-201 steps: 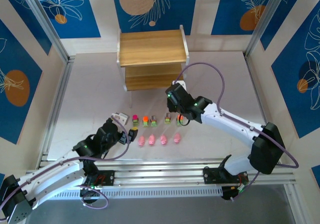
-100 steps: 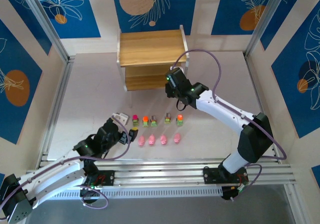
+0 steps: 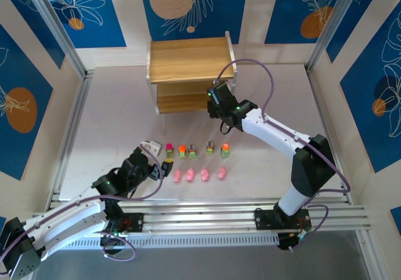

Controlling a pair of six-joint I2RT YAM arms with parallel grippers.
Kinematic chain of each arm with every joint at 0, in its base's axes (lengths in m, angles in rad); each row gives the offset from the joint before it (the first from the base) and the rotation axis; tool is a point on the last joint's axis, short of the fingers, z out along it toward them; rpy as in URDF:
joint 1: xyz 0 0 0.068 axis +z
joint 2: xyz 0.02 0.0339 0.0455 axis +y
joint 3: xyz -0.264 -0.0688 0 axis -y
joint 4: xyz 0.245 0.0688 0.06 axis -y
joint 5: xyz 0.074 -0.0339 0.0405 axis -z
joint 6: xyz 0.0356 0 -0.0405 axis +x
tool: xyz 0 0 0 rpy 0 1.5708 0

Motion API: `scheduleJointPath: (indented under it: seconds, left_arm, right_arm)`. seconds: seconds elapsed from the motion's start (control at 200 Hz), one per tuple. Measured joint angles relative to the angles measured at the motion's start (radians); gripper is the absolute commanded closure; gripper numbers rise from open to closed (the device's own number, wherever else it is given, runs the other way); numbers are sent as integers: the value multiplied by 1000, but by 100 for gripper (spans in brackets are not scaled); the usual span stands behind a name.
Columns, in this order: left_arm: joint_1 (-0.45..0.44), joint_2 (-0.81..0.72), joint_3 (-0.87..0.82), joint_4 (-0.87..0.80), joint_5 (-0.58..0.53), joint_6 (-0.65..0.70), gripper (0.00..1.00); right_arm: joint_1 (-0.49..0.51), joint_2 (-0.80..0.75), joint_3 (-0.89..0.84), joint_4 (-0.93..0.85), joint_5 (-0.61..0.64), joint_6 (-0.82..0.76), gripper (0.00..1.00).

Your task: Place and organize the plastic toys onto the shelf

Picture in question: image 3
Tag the pink plastic pig toy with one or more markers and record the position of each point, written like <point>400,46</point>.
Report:
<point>190,175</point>
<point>177,176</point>
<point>205,174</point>
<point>222,173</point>

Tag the green toy truck pink top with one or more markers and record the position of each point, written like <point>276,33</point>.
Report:
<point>169,151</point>

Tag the green toy truck orange top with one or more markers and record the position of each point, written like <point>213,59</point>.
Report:
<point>225,150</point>
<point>182,152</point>

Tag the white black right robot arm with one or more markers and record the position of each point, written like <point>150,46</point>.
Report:
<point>275,136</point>

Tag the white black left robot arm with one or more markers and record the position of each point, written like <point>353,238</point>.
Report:
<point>62,217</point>

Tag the wooden two-tier shelf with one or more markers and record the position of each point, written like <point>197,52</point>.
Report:
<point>188,60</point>

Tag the black controller board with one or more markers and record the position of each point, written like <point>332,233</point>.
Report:
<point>286,242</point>
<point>108,240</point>

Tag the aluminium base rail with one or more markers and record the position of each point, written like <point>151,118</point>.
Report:
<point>203,217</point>

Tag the aluminium side rail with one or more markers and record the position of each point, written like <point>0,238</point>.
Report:
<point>73,129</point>
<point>324,120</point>

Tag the aluminium frame post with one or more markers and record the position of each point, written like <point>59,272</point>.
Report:
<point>64,35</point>
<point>333,23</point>

